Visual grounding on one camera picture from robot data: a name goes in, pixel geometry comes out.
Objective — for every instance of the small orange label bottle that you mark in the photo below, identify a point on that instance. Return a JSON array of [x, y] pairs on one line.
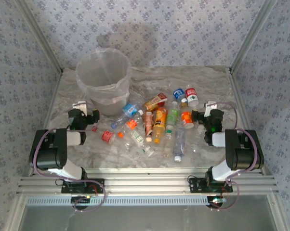
[[186, 117]]

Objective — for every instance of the red white label bottle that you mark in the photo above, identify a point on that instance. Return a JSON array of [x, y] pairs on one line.
[[190, 93]]

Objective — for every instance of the clear bottle blue cap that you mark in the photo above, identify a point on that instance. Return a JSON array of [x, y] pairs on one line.
[[114, 124]]

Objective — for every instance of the red label bottle red cap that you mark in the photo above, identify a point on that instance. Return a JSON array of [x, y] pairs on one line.
[[107, 136]]

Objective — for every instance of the green label soda water bottle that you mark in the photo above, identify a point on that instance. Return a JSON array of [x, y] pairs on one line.
[[172, 116]]

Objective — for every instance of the dark blue label bottle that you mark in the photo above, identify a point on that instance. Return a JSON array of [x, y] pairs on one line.
[[178, 93]]

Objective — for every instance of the clear bottle purple label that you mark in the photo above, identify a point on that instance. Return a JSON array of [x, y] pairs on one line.
[[180, 144]]

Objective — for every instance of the light blue label clear bottle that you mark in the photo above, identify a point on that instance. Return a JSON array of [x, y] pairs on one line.
[[129, 109]]

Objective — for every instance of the clear bottle green cap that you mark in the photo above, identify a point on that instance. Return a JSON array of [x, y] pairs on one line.
[[169, 142]]

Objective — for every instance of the orange label clear bottle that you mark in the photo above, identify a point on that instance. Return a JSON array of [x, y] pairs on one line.
[[132, 124]]

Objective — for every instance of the gold red drink carton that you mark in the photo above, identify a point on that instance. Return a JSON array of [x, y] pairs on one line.
[[154, 102]]

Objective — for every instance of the green white label small bottle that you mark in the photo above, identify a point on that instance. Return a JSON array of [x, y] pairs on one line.
[[136, 136]]

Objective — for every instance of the brown bottle cream cap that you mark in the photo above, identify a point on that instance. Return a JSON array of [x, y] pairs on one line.
[[148, 122]]

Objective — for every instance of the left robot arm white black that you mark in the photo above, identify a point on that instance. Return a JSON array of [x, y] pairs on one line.
[[48, 154]]

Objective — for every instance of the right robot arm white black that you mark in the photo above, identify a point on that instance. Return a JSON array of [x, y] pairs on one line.
[[243, 154]]

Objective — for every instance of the clear plastic bin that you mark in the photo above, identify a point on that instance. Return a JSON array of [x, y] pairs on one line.
[[109, 108]]

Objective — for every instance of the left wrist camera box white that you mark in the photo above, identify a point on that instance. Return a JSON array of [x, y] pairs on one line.
[[80, 105]]

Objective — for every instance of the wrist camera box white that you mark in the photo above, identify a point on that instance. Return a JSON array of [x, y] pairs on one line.
[[80, 105], [210, 106]]

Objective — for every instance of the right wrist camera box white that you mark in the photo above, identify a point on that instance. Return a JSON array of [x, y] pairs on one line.
[[210, 106]]

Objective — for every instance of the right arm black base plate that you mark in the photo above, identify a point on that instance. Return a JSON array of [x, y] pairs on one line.
[[195, 185]]

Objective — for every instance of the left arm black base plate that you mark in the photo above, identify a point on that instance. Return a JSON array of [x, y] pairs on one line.
[[68, 190]]

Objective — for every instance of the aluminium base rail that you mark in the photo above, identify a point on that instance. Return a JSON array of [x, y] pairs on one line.
[[147, 183]]

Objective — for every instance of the aluminium frame post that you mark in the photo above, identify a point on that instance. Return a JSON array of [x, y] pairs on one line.
[[252, 36], [41, 36]]

